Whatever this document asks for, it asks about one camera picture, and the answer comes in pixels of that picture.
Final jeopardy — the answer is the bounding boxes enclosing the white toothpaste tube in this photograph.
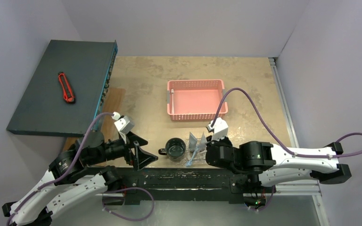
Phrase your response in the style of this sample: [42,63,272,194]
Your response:
[189,132,197,152]

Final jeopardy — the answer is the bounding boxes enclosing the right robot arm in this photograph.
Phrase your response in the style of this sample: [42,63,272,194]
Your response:
[206,141,352,192]

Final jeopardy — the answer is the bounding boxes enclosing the grey toothbrush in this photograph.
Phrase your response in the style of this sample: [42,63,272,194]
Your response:
[185,147,199,167]

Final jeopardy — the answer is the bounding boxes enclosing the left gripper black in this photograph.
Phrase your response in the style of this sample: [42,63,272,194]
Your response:
[88,129,158,169]

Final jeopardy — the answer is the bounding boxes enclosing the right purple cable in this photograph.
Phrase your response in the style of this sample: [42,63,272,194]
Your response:
[212,88,362,213]

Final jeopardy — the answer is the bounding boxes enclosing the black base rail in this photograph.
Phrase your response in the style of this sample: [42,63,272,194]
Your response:
[65,167,304,207]

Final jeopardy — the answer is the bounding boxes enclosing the purple cable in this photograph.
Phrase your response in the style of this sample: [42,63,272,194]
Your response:
[212,88,362,213]
[6,112,117,226]

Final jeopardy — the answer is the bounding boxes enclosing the pink plastic basket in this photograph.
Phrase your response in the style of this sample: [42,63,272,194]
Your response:
[167,79,225,121]

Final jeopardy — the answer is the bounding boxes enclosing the aluminium frame rail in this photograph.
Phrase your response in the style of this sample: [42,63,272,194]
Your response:
[269,57,329,226]

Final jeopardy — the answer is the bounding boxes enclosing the red utility knife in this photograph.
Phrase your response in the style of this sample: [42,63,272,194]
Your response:
[58,72,75,104]

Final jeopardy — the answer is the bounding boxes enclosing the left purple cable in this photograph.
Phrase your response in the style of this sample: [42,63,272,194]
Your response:
[6,112,117,226]

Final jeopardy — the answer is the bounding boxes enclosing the clear textured oval tray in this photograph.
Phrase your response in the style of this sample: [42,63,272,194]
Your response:
[179,138,207,167]

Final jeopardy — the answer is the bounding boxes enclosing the dark green mug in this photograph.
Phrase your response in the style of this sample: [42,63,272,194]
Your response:
[158,137,186,162]

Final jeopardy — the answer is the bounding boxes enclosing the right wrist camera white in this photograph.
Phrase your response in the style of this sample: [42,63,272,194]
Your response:
[206,117,229,142]

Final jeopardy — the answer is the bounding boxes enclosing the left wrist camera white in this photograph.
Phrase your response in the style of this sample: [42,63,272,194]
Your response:
[112,112,135,144]

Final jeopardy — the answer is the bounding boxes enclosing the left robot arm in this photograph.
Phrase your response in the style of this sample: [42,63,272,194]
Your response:
[2,131,158,226]

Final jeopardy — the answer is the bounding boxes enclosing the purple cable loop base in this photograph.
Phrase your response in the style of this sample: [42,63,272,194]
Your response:
[101,186,155,222]

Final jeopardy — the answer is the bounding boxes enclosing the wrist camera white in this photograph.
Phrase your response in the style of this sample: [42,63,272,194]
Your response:
[112,112,135,144]
[206,117,229,142]

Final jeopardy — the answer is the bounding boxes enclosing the red cap toothpaste tube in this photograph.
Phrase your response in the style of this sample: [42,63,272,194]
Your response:
[196,133,207,152]

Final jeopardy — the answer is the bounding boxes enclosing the dark grey network switch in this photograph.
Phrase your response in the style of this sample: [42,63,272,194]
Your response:
[7,40,118,137]

